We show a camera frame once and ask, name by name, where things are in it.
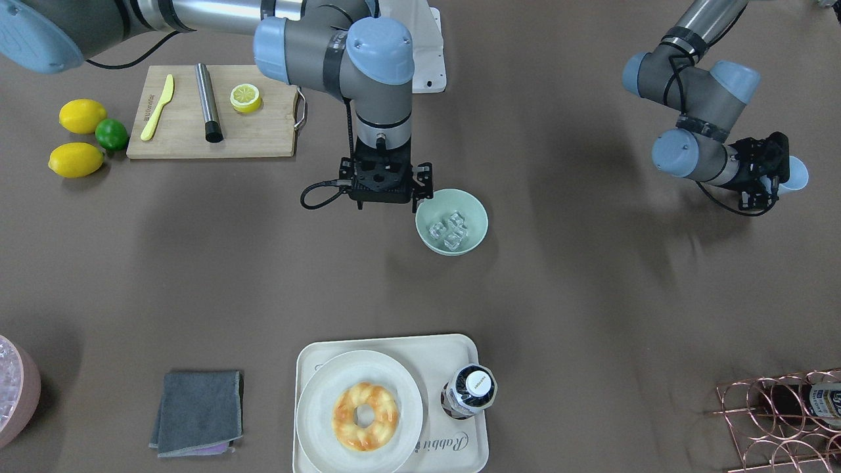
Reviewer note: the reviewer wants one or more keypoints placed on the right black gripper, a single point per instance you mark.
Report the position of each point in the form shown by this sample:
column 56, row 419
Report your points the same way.
column 424, row 177

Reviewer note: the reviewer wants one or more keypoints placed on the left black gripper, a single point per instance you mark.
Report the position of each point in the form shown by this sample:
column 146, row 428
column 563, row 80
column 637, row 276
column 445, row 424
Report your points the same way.
column 747, row 162

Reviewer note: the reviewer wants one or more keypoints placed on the blue cup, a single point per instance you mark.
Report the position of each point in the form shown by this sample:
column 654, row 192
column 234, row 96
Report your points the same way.
column 798, row 177

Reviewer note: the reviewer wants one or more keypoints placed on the mint green bowl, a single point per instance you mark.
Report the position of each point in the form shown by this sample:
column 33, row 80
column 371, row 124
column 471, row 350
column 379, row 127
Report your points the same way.
column 444, row 202

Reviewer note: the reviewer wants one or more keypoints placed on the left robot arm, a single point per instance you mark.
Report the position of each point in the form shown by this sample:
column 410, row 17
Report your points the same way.
column 709, row 103

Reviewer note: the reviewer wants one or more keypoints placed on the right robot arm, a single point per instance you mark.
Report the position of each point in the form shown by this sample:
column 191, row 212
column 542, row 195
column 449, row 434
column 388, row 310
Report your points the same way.
column 343, row 48

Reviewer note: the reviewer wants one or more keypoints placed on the ice cubes in green bowl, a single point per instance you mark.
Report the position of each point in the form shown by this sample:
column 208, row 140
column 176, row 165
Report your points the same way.
column 449, row 232

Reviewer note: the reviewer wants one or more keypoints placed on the pink bowl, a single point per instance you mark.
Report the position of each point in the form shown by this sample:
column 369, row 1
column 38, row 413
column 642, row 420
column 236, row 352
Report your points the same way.
column 29, row 394

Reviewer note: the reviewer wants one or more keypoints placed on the clear ice cubes pile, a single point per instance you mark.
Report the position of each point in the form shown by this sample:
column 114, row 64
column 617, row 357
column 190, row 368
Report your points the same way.
column 11, row 379

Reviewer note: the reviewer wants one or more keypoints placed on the half lemon slice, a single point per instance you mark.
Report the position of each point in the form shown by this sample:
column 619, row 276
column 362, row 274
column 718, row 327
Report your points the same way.
column 245, row 98

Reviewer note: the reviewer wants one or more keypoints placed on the tea bottle on tray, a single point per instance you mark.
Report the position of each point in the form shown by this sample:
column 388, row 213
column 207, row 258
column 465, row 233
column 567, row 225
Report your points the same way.
column 471, row 391

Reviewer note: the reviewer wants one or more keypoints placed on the steel muddler black tip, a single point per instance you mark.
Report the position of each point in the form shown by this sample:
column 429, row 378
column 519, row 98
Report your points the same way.
column 212, row 127

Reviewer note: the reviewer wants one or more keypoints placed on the white round plate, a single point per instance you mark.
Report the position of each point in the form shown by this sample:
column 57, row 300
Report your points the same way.
column 314, row 413

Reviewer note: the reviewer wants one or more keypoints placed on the tea bottle in rack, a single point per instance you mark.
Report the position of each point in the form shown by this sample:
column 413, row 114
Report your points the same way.
column 815, row 401

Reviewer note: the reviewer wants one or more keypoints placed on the glazed twisted donut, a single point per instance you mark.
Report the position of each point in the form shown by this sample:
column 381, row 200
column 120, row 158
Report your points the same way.
column 379, row 432

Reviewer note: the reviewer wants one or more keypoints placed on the bamboo cutting board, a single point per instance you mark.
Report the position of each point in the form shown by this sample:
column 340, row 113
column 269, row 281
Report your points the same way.
column 268, row 132

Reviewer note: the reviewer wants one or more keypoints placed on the cream serving tray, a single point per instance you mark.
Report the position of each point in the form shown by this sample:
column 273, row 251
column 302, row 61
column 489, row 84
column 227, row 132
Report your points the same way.
column 444, row 444

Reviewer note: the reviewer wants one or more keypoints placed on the yellow plastic knife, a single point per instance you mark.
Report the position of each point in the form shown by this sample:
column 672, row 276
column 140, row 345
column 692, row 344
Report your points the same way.
column 166, row 96

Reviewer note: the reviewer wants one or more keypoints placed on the grey folded cloth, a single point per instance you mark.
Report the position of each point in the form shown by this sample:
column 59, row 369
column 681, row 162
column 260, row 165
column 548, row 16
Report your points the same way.
column 199, row 413

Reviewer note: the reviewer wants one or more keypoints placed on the green lime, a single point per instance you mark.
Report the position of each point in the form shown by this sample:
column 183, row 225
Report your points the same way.
column 111, row 135

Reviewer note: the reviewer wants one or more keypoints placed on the yellow lemon lower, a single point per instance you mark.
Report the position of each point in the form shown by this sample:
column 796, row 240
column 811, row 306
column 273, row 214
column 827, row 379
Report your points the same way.
column 73, row 160

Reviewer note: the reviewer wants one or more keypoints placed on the yellow lemon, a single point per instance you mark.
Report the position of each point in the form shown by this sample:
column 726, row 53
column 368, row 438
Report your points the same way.
column 82, row 116
column 73, row 160

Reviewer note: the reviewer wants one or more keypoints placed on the yellow lemon upper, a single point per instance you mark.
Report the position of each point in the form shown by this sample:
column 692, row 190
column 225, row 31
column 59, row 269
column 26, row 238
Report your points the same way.
column 82, row 116

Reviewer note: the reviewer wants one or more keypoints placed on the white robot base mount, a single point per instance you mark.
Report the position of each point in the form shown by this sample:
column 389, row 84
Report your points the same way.
column 430, row 75

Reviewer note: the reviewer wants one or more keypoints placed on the copper wire bottle rack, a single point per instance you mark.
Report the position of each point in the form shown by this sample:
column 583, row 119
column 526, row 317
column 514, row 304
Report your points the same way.
column 772, row 426

